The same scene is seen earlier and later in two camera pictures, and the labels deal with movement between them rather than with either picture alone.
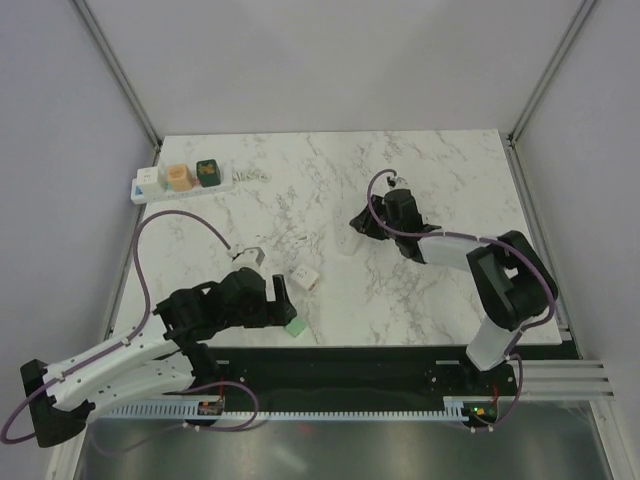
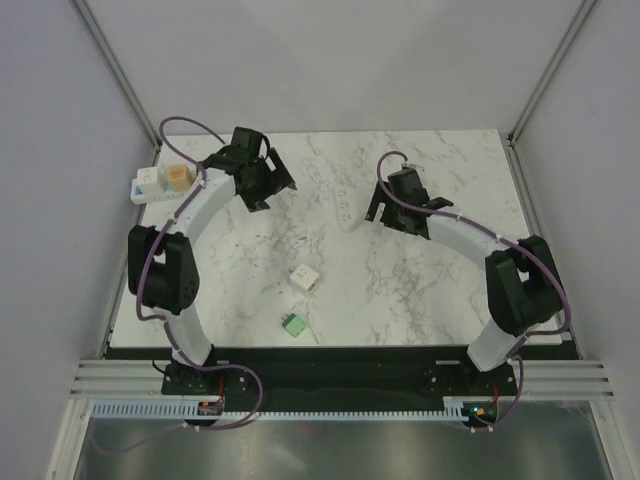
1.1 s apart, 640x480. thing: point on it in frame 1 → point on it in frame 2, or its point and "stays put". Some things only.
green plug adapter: [296, 326] stays put
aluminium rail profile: [565, 380] stays put
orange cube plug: [179, 177] stays put
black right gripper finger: [367, 224] → [378, 204]
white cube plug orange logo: [305, 277] stays put
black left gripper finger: [281, 294] → [280, 175]
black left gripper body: [262, 313] → [260, 181]
